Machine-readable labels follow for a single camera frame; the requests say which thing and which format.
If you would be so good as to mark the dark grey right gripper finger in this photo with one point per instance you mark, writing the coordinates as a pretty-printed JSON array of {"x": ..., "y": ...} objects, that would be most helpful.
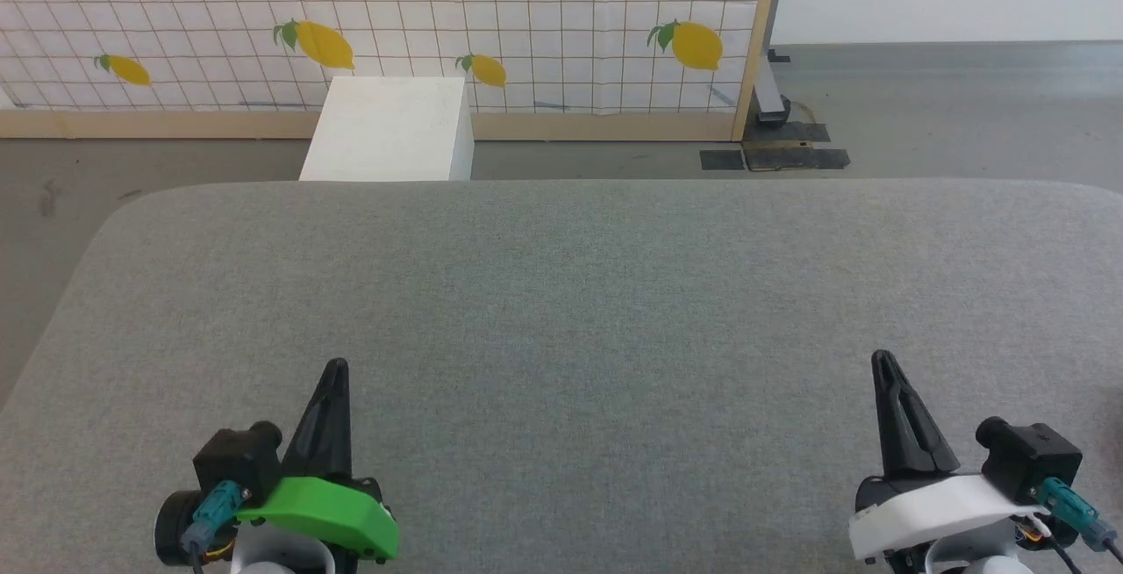
[
  {"x": 881, "y": 416},
  {"x": 917, "y": 442}
]

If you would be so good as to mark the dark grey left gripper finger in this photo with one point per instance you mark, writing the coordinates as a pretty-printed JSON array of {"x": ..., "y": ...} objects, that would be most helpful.
[
  {"x": 343, "y": 434},
  {"x": 318, "y": 442}
]

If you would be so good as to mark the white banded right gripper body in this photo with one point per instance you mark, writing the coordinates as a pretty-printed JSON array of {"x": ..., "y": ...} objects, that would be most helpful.
[{"x": 939, "y": 508}]

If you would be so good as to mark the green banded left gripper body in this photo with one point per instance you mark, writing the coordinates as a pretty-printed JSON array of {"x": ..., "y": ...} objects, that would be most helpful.
[{"x": 338, "y": 513}]

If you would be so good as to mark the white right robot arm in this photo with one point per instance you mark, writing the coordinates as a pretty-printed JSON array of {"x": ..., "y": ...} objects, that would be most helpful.
[{"x": 983, "y": 563}]

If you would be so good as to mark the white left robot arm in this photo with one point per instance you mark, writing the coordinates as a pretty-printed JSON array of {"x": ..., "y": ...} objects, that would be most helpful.
[{"x": 281, "y": 556}]

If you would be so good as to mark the black floor tape patches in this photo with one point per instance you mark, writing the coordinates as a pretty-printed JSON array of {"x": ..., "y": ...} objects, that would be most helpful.
[{"x": 794, "y": 157}]

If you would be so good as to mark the white box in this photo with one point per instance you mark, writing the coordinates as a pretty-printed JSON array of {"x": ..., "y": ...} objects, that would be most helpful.
[{"x": 386, "y": 126}]

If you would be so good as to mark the grey metal panel support foot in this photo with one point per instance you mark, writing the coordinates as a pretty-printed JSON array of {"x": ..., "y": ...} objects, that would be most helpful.
[{"x": 770, "y": 91}]

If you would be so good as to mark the lemon print partition panel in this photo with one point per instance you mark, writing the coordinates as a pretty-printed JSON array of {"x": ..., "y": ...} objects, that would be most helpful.
[{"x": 526, "y": 12}]

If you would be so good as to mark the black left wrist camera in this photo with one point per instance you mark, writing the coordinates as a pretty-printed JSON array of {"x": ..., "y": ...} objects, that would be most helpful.
[{"x": 235, "y": 462}]

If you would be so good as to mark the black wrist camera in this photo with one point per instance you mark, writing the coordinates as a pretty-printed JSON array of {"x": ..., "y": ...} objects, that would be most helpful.
[
  {"x": 235, "y": 462},
  {"x": 1026, "y": 460}
]

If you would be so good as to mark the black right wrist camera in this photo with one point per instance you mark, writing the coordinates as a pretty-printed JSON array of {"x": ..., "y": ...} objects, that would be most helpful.
[{"x": 1026, "y": 460}]

